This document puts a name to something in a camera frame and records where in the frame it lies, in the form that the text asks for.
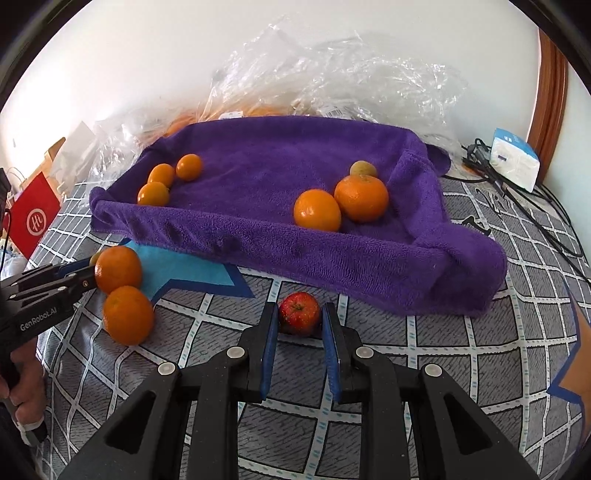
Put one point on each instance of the clear plastic bag of oranges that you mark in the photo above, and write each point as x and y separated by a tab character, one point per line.
249	112

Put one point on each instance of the brown wooden door frame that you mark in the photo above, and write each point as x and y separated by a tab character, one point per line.
549	106

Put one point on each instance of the purple towel-lined tray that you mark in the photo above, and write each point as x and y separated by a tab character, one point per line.
258	152

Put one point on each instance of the grey checked tablecloth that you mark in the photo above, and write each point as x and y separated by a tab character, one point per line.
461	369

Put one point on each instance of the orange mandarin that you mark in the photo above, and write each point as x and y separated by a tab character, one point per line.
317	210
118	269
128	315
361	198

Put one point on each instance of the small clear plastic bag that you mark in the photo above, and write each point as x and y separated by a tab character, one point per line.
120	143

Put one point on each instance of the blue and white tissue box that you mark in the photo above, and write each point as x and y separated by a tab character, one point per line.
515	159

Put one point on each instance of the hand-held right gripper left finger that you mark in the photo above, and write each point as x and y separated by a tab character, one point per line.
271	350

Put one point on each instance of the crumpled clear plastic bag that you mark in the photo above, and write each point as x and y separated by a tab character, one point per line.
351	78

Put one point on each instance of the small red apple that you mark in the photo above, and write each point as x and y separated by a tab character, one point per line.
299	314

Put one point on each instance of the person's left hand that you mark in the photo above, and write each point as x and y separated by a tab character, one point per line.
30	383

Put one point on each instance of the wooden chair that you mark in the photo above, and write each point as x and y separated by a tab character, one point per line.
55	146

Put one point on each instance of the small orange kumquat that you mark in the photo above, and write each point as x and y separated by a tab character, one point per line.
161	174
189	166
153	194

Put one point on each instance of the red paper bag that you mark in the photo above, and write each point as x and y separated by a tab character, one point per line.
34	214

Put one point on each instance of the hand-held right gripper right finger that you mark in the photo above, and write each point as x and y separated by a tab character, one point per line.
330	355

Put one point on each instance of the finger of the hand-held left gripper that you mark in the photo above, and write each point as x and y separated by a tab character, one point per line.
76	266
69	284

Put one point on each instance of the white plastic bag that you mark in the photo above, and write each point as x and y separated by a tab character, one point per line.
76	147

